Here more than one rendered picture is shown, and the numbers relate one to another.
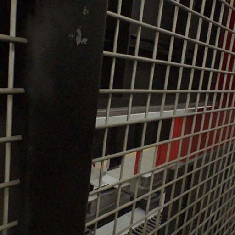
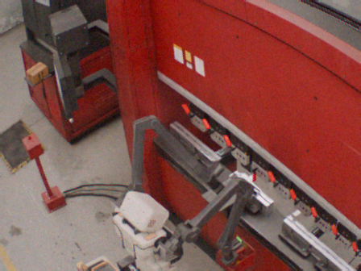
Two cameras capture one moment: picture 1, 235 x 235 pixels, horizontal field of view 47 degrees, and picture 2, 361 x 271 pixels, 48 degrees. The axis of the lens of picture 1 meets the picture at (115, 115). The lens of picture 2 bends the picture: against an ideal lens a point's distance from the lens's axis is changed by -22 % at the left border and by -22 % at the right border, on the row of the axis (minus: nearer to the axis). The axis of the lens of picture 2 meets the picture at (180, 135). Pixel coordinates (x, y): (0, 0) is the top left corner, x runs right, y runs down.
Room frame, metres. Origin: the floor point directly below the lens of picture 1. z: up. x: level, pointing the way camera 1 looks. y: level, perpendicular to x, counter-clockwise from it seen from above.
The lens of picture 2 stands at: (1.04, 2.13, 3.15)
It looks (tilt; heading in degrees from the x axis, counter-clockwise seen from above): 39 degrees down; 289
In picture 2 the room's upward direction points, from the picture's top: 7 degrees counter-clockwise
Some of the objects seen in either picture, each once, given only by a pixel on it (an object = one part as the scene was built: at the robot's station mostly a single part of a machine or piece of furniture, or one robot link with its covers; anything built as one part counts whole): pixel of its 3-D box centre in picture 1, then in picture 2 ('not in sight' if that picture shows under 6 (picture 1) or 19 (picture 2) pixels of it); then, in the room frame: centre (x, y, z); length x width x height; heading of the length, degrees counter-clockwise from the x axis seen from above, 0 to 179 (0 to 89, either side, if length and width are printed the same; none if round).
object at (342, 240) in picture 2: not in sight; (346, 232); (0.65, 0.61, 1.26); 0.15 x 0.09 x 0.17; 139
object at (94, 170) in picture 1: (92, 174); (227, 193); (1.49, 0.09, 1.00); 0.26 x 0.18 x 0.01; 49
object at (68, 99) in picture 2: not in sight; (65, 82); (2.72, -0.36, 1.42); 0.45 x 0.12 x 0.36; 128
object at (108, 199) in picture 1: (103, 198); (251, 193); (1.35, 0.01, 0.92); 0.39 x 0.06 x 0.10; 139
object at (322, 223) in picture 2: not in sight; (327, 215); (0.81, 0.48, 1.26); 0.15 x 0.09 x 0.17; 139
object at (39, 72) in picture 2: not in sight; (36, 72); (3.59, -1.10, 1.04); 0.30 x 0.26 x 0.12; 144
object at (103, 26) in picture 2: not in sight; (96, 34); (2.56, -0.66, 1.67); 0.40 x 0.24 x 0.07; 139
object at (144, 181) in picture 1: (162, 173); (194, 146); (1.81, -0.38, 0.92); 0.50 x 0.06 x 0.10; 139
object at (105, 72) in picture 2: not in sight; (103, 86); (2.56, -0.66, 1.18); 0.40 x 0.24 x 0.07; 139
